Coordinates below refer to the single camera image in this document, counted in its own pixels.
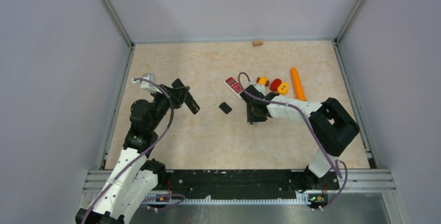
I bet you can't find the black remote control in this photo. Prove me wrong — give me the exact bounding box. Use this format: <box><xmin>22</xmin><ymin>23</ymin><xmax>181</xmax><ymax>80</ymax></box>
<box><xmin>172</xmin><ymin>78</ymin><xmax>200</xmax><ymax>115</ymax></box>

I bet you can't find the black battery cover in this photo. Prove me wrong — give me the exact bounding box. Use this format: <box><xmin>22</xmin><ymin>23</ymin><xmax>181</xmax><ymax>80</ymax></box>
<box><xmin>218</xmin><ymin>102</ymin><xmax>232</xmax><ymax>114</ymax></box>

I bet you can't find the white remote control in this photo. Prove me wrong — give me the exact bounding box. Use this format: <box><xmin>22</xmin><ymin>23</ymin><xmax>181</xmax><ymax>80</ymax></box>
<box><xmin>224</xmin><ymin>76</ymin><xmax>243</xmax><ymax>99</ymax></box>

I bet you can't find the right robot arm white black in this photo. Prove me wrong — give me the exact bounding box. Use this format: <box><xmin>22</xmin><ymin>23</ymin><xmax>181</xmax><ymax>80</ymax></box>
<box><xmin>240</xmin><ymin>85</ymin><xmax>360</xmax><ymax>189</ymax></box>

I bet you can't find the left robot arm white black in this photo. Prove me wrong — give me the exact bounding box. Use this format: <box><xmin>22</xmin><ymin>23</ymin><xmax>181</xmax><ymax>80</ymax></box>
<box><xmin>75</xmin><ymin>78</ymin><xmax>200</xmax><ymax>223</ymax></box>

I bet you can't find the yellow toy car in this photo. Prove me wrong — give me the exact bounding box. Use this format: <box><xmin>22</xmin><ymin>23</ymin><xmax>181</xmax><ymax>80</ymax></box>
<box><xmin>256</xmin><ymin>76</ymin><xmax>270</xmax><ymax>87</ymax></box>

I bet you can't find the red yellow toy piece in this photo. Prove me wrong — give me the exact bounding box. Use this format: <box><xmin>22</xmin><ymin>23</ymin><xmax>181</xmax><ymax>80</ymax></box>
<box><xmin>269</xmin><ymin>78</ymin><xmax>289</xmax><ymax>95</ymax></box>

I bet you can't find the orange toy carrot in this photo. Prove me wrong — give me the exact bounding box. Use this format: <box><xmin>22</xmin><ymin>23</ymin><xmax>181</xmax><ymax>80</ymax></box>
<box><xmin>290</xmin><ymin>67</ymin><xmax>307</xmax><ymax>101</ymax></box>

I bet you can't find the small wooden block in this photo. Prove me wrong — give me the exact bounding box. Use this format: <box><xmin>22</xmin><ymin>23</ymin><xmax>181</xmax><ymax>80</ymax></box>
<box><xmin>252</xmin><ymin>39</ymin><xmax>263</xmax><ymax>47</ymax></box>

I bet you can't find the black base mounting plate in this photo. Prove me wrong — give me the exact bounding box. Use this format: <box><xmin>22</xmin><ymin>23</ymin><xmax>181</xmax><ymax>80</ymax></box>
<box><xmin>148</xmin><ymin>168</ymin><xmax>340</xmax><ymax>203</ymax></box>

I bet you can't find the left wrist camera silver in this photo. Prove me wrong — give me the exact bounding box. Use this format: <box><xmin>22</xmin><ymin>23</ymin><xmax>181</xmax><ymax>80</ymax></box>
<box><xmin>133</xmin><ymin>73</ymin><xmax>161</xmax><ymax>94</ymax></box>

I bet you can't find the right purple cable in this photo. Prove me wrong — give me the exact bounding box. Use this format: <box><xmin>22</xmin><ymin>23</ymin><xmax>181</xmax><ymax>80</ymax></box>
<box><xmin>238</xmin><ymin>72</ymin><xmax>348</xmax><ymax>209</ymax></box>

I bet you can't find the purple cable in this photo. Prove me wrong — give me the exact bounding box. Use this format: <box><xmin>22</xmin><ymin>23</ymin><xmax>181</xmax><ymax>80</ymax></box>
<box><xmin>238</xmin><ymin>72</ymin><xmax>348</xmax><ymax>209</ymax></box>
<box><xmin>80</xmin><ymin>77</ymin><xmax>175</xmax><ymax>224</ymax></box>

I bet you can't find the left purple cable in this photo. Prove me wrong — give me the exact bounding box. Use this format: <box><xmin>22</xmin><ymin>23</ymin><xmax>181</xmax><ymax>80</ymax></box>
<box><xmin>80</xmin><ymin>77</ymin><xmax>175</xmax><ymax>224</ymax></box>

